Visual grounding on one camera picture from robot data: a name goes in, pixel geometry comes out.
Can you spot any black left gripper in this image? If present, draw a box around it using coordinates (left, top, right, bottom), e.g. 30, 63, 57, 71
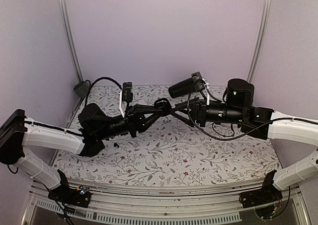
96, 104, 163, 141

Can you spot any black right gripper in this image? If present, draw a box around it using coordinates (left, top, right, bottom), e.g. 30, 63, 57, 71
169, 97, 244, 128

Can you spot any black round earbud case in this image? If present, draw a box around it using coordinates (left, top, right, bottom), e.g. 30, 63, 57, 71
154, 98, 172, 116

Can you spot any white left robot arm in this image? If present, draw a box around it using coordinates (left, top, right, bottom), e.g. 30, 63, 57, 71
0, 103, 165, 202

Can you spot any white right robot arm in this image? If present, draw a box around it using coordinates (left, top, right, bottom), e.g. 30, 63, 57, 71
168, 77, 318, 203

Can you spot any black cylindrical speaker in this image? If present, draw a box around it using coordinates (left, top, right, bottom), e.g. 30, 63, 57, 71
168, 77, 196, 98

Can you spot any floral patterned table mat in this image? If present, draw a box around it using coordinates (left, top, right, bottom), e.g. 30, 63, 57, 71
53, 85, 283, 187

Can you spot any grey mug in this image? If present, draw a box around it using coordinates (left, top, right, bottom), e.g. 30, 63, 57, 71
73, 79, 91, 98

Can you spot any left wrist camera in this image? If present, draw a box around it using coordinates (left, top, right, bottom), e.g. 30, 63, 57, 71
119, 82, 133, 117

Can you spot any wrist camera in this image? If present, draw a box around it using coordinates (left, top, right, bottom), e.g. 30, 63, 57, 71
119, 82, 133, 117
190, 72, 211, 105

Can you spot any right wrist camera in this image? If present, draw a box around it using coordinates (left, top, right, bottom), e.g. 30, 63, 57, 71
190, 72, 211, 105

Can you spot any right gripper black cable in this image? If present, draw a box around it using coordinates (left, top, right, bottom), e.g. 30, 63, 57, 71
186, 79, 271, 140

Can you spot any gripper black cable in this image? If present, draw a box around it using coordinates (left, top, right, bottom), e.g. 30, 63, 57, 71
186, 79, 271, 140
84, 77, 124, 106

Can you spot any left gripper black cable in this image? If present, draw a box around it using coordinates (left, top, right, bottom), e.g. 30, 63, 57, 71
84, 77, 124, 106

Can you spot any aluminium front rail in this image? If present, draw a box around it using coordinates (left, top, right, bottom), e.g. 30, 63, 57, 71
23, 177, 309, 225

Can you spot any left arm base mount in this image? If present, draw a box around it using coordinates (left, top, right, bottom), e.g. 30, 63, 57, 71
48, 170, 91, 208

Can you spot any right aluminium frame post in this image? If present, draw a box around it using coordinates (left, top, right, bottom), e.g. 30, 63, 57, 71
246, 0, 271, 83

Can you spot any aluminium frame post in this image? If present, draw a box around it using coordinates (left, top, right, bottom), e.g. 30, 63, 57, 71
246, 0, 271, 83
58, 0, 83, 81

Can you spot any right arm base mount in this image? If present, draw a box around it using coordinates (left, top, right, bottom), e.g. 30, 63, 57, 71
239, 170, 283, 208

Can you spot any left aluminium frame post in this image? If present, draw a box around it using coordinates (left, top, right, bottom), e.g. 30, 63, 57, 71
58, 0, 83, 81

